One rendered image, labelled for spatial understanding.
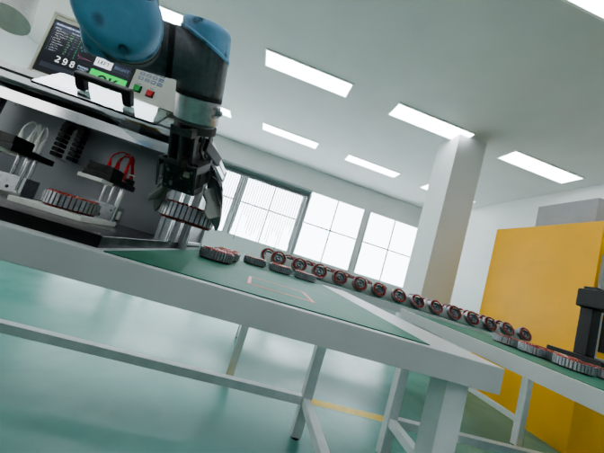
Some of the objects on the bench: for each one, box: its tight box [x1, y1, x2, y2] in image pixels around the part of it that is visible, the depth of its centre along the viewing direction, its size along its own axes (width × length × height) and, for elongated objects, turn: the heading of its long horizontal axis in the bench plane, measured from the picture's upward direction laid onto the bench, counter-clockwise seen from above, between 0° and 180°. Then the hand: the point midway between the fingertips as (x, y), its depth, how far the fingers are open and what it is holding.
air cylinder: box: [0, 171, 40, 200], centre depth 78 cm, size 5×8×6 cm
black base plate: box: [0, 194, 178, 248], centre depth 67 cm, size 47×64×2 cm
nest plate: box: [6, 194, 116, 227], centre depth 67 cm, size 15×15×1 cm
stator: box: [199, 245, 235, 264], centre depth 92 cm, size 11×11×4 cm
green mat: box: [103, 250, 430, 345], centre depth 96 cm, size 94×61×1 cm, turn 75°
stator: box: [40, 188, 102, 217], centre depth 67 cm, size 11×11×4 cm
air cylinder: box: [90, 199, 124, 226], centre depth 81 cm, size 5×8×6 cm
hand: (188, 217), depth 59 cm, fingers closed on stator, 13 cm apart
